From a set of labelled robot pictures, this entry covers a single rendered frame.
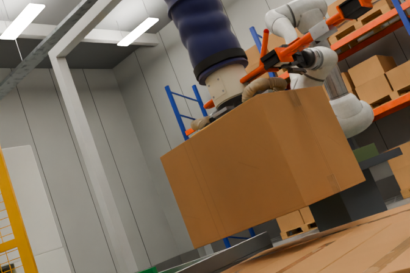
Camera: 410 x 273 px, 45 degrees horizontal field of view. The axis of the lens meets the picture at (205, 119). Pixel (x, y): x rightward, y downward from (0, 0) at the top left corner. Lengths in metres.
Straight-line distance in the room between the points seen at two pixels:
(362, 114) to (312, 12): 0.57
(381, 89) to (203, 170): 7.56
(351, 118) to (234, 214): 1.01
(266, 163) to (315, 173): 0.17
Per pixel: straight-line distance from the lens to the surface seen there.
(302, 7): 2.63
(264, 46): 1.92
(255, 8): 12.09
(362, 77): 9.41
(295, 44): 1.81
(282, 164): 1.66
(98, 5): 5.26
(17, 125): 12.78
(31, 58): 9.30
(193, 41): 2.02
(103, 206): 5.45
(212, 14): 2.04
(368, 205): 2.57
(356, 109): 2.64
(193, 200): 1.99
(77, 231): 12.58
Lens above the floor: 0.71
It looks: 12 degrees up
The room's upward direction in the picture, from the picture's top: 22 degrees counter-clockwise
